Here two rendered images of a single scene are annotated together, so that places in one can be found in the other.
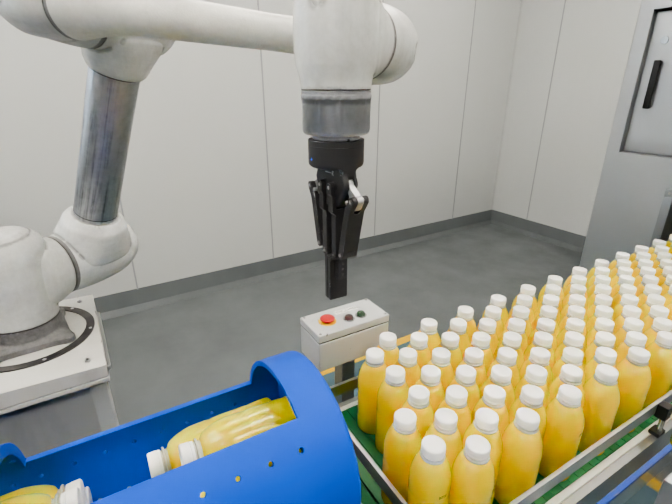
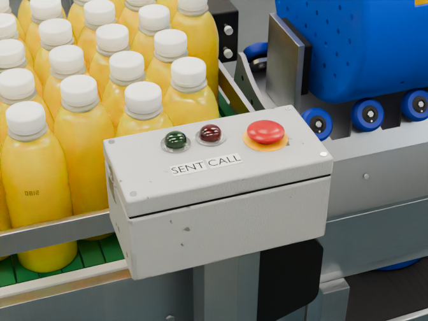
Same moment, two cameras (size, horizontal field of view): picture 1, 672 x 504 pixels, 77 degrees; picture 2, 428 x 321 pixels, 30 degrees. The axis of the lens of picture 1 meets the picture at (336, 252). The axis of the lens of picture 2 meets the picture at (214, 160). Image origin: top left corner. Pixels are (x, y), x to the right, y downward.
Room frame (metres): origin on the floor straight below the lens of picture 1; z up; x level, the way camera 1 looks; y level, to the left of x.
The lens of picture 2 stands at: (1.52, 0.09, 1.54)
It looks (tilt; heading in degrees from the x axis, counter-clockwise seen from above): 37 degrees down; 191
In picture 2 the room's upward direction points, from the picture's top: straight up
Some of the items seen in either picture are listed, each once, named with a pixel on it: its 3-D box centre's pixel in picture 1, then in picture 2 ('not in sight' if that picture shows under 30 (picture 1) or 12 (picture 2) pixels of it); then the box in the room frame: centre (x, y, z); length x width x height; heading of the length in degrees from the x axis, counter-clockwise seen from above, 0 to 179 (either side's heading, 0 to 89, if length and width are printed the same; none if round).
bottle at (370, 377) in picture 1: (373, 392); (190, 143); (0.76, -0.08, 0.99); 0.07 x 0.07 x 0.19
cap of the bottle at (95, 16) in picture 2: (456, 394); (99, 11); (0.64, -0.23, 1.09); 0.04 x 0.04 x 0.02
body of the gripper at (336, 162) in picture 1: (336, 171); not in sight; (0.58, 0.00, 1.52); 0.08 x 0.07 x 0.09; 30
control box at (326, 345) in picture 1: (344, 332); (216, 188); (0.91, -0.02, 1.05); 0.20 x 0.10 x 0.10; 120
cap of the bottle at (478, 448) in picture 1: (477, 447); not in sight; (0.51, -0.23, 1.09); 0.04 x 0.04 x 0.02
